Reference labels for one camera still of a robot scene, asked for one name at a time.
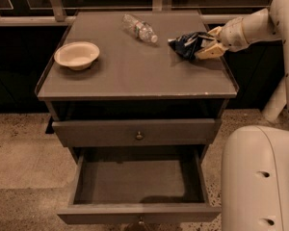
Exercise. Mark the open grey middle drawer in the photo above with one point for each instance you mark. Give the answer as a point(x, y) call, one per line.
point(161, 188)

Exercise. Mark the blue chip bag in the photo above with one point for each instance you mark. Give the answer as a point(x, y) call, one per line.
point(187, 45)

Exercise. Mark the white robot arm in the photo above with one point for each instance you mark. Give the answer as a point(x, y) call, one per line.
point(255, 164)

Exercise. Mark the brass top drawer knob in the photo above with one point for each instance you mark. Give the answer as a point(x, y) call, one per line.
point(139, 136)

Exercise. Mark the white pole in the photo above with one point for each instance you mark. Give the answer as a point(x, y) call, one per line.
point(276, 103)

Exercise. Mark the grey drawer cabinet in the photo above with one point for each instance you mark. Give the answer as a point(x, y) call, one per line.
point(133, 80)

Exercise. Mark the grey top drawer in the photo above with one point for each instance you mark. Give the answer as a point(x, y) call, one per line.
point(100, 133)

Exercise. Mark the clear plastic water bottle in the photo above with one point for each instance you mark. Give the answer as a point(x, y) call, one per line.
point(140, 29)

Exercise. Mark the metal window frame rail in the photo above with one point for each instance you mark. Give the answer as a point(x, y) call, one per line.
point(131, 7)

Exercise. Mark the white paper bowl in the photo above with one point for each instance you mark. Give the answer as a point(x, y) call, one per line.
point(77, 55)

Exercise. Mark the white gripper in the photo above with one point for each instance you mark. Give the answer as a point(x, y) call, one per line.
point(233, 33)

